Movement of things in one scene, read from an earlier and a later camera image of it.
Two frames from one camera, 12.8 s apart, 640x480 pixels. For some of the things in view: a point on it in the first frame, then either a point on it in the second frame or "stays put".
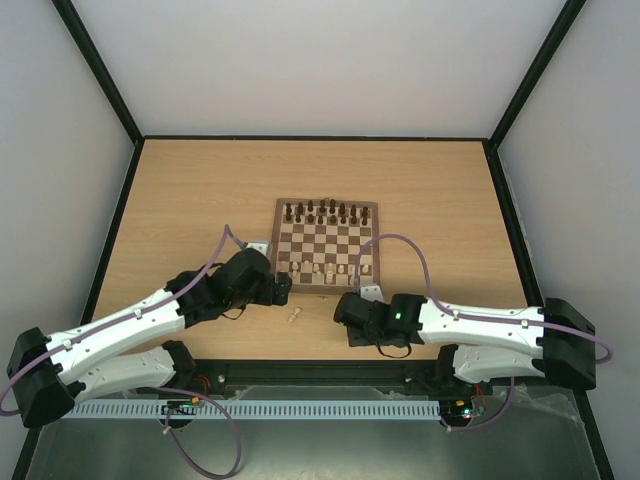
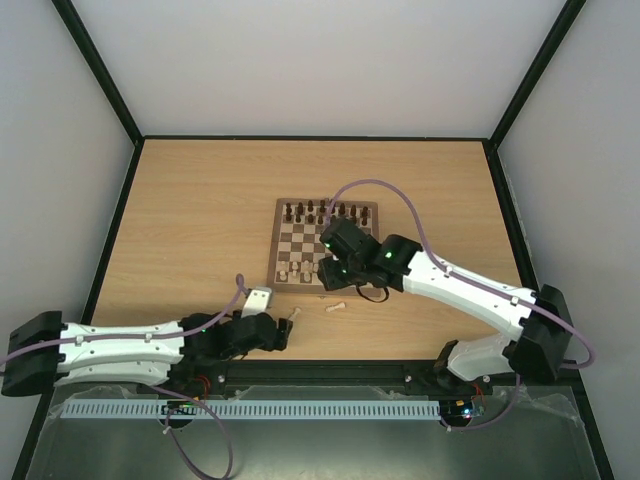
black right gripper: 364,338 to 327,273
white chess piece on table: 297,310 stays put
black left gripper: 268,296 to 281,342
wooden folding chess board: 319,242 stays put
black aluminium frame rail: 316,373 stays put
